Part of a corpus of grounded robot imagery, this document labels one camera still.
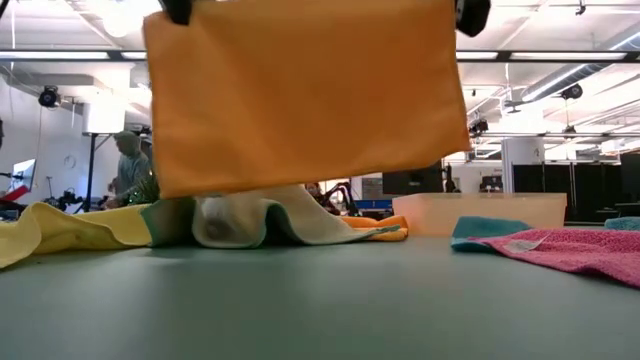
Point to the sage green microfiber towel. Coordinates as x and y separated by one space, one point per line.
310 220

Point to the pink microfiber towel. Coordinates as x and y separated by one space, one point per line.
580 255

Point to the person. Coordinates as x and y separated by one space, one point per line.
131 165
315 192

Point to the white room pillar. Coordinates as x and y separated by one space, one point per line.
522 165

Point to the small potted succulent plant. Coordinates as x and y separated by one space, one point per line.
147 192

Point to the black room partition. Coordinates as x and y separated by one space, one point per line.
565 192

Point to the black background robot arm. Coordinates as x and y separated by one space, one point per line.
345 197
62 201

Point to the red equipment cart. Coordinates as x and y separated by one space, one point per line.
491 184

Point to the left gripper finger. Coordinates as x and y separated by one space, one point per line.
176 11

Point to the teal microfiber towel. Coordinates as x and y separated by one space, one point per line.
480 230

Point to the black ceiling light rail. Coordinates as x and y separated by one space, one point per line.
550 55

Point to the black ceiling spotlight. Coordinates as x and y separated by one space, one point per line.
49 96
571 92
478 127

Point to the yellow microfiber towel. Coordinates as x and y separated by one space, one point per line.
65 230

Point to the grey diagonal ceiling duct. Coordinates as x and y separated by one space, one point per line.
575 75

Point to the tan plastic bin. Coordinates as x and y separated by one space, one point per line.
480 212

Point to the bright tilted monitor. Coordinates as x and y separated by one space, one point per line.
24 175

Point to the black computer monitor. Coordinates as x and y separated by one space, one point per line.
412 180

